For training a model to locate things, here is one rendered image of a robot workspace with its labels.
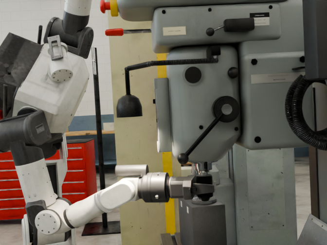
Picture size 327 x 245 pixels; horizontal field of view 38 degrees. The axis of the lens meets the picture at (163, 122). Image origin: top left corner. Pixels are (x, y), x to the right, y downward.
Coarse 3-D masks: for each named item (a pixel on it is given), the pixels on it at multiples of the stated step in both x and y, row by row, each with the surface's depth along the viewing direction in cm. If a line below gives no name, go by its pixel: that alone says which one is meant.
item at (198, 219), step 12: (180, 204) 180; (192, 204) 166; (204, 204) 164; (216, 204) 164; (180, 216) 181; (192, 216) 162; (204, 216) 162; (216, 216) 163; (180, 228) 183; (192, 228) 162; (204, 228) 163; (216, 228) 163; (192, 240) 164; (204, 240) 163; (216, 240) 164
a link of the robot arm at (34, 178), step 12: (24, 168) 141; (36, 168) 142; (24, 180) 142; (36, 180) 142; (48, 180) 146; (24, 192) 143; (36, 192) 142; (48, 192) 144; (36, 204) 142; (48, 204) 144; (36, 216) 141; (48, 216) 140; (36, 228) 143; (48, 228) 141
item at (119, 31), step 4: (120, 28) 143; (108, 32) 142; (112, 32) 142; (116, 32) 142; (120, 32) 142; (124, 32) 143; (128, 32) 143; (132, 32) 143; (136, 32) 143; (140, 32) 143; (144, 32) 143; (148, 32) 143
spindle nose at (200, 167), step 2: (196, 164) 136; (198, 164) 135; (200, 164) 134; (202, 164) 134; (204, 164) 134; (208, 164) 135; (210, 164) 135; (196, 166) 136; (198, 166) 135; (200, 166) 134; (202, 166) 134; (204, 166) 134; (208, 166) 135; (210, 166) 135; (196, 168) 136; (198, 168) 135; (200, 168) 134; (202, 168) 134; (204, 168) 134; (208, 168) 135; (210, 168) 135; (198, 170) 135; (200, 170) 135; (202, 170) 134; (204, 170) 134; (208, 170) 135
